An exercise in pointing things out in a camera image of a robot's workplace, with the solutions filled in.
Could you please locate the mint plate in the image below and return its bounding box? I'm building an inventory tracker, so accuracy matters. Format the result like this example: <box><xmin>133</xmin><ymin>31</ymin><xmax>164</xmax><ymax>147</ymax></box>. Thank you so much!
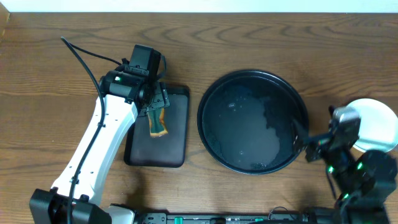
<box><xmin>347</xmin><ymin>98</ymin><xmax>397</xmax><ymax>152</ymax></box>

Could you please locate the orange green scrub sponge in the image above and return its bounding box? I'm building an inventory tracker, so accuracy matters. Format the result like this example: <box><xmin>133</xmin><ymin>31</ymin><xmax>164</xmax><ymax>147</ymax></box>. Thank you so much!
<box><xmin>147</xmin><ymin>108</ymin><xmax>169</xmax><ymax>138</ymax></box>

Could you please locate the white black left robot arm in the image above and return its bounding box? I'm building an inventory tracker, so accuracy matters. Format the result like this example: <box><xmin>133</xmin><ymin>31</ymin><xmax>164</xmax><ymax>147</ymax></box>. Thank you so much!
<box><xmin>29</xmin><ymin>70</ymin><xmax>170</xmax><ymax>223</ymax></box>

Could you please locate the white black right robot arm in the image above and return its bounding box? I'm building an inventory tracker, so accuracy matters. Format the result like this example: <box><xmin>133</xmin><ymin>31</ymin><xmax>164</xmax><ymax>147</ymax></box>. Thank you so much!
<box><xmin>292</xmin><ymin>118</ymin><xmax>397</xmax><ymax>223</ymax></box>

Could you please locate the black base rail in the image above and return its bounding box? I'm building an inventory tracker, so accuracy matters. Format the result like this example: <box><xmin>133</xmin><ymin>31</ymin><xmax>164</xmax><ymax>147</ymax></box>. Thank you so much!
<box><xmin>108</xmin><ymin>207</ymin><xmax>343</xmax><ymax>224</ymax></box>

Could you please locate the dark rectangular sponge tray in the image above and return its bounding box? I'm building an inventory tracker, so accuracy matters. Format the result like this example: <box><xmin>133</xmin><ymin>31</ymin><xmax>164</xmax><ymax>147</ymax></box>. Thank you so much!
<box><xmin>124</xmin><ymin>86</ymin><xmax>190</xmax><ymax>168</ymax></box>

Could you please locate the round black serving tray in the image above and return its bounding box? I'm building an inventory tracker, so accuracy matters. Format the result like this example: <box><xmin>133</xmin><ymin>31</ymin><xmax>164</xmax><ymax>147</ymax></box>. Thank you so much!
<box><xmin>197</xmin><ymin>70</ymin><xmax>309</xmax><ymax>175</ymax></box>

